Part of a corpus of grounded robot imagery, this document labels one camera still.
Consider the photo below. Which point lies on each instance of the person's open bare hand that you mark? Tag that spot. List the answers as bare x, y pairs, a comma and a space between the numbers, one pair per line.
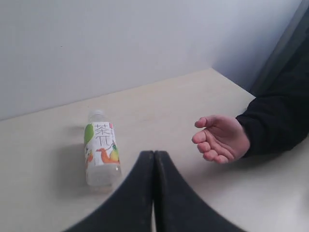
222, 139

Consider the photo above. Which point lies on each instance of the grey vertical frame post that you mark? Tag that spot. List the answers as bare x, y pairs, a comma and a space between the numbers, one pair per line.
294, 35

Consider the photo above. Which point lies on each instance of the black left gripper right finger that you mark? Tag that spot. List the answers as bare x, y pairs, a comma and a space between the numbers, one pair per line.
177, 207

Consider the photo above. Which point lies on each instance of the white tea bottle orange label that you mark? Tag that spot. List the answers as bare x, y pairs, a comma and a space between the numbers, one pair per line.
102, 163

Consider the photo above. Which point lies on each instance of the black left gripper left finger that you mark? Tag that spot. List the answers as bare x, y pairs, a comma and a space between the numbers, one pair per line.
129, 208

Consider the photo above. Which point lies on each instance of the black sleeved forearm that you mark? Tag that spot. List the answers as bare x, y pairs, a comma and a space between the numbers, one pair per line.
278, 120

